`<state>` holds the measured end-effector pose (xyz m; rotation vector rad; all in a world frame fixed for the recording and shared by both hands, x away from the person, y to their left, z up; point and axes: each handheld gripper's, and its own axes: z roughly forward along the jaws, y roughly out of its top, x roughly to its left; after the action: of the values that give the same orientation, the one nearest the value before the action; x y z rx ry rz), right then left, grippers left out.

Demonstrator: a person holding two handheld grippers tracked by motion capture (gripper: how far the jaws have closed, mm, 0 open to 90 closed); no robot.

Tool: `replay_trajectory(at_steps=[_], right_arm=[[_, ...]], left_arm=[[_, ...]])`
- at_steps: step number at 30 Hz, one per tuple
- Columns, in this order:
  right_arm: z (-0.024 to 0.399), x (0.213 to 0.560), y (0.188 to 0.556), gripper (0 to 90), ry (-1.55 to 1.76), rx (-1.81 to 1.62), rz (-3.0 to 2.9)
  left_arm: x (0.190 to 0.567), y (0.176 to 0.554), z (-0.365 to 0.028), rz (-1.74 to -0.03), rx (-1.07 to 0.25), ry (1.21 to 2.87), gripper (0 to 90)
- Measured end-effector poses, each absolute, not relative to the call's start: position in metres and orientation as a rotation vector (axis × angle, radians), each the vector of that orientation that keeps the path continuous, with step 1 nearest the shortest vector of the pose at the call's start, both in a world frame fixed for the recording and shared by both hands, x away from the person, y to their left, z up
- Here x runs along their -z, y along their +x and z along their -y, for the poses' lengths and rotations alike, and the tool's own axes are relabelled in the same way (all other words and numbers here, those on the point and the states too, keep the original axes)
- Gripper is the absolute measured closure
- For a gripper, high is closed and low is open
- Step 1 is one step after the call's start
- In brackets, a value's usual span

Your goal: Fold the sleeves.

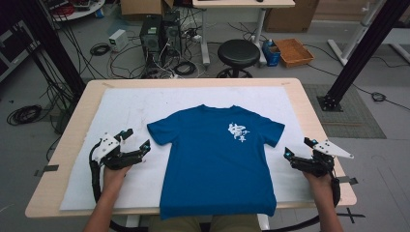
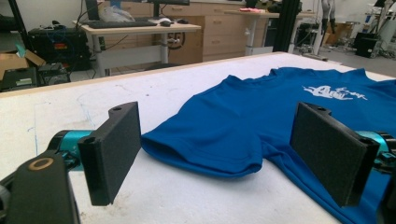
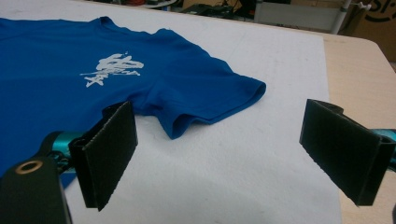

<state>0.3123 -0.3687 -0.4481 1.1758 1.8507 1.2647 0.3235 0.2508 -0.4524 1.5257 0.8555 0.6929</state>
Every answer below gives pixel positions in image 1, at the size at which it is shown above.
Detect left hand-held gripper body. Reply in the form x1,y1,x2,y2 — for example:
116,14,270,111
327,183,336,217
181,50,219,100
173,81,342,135
91,130,133,171

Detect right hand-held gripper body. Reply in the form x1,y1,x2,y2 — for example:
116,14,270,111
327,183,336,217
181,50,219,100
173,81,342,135
301,138,355,178

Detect blue t-shirt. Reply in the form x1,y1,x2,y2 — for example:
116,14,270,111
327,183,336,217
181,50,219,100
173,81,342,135
146,103,286,221

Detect person's right hand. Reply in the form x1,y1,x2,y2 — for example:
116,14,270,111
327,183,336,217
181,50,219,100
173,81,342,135
303,172,335,199

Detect person's left hand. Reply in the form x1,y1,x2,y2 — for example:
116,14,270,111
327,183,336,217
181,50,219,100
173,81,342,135
102,164,132,194

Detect white felt mat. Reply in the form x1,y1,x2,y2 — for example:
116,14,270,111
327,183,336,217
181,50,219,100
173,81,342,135
59,85,318,212

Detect black tape piece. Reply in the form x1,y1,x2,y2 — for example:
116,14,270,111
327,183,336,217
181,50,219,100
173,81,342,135
34,164,60,177
337,176,359,186

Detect grey floor mat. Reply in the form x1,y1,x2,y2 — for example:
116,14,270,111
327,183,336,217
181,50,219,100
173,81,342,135
303,84,387,140

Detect white table leg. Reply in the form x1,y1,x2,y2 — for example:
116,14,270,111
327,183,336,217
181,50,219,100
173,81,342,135
125,215,141,228
257,214,271,231

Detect person's khaki trousers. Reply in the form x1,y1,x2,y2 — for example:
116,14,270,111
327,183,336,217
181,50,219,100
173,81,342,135
147,215,263,232

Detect brown woven basket tray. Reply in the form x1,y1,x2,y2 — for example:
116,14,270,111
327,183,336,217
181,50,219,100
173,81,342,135
274,38,315,69

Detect white power supply box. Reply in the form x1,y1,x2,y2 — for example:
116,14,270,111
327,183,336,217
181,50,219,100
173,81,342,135
107,28,130,53

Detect blue box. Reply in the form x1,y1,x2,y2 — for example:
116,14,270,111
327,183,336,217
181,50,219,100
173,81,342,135
261,39,281,68

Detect black computer tower green label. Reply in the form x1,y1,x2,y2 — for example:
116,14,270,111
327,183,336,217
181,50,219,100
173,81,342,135
139,14,163,55

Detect black round stool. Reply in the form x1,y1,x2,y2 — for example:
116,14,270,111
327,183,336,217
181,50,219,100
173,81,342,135
216,39,261,79

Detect white metal stand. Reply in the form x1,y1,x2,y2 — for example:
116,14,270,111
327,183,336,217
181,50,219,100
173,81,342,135
327,0,388,67

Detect large cardboard box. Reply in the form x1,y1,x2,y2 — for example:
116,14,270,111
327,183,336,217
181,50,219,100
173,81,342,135
264,0,320,34

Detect round white table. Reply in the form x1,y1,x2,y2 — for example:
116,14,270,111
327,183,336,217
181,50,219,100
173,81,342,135
42,0,106,23

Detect white desk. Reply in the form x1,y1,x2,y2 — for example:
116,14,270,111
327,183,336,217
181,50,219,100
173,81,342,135
191,0,296,67

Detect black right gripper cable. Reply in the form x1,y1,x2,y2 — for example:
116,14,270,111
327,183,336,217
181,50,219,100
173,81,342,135
330,175,342,208

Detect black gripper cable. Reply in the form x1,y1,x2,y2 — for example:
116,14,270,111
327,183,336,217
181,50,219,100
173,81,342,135
330,175,342,208
88,141,105,205

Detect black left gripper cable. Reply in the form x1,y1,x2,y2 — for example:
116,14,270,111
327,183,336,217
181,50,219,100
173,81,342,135
88,141,105,205

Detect black cable coil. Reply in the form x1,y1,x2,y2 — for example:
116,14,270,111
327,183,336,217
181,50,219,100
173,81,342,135
89,43,111,57
6,104,44,127
173,61,197,77
370,91,388,103

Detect black aluminium post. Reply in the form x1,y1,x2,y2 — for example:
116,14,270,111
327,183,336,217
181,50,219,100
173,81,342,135
13,0,87,98
317,0,410,113

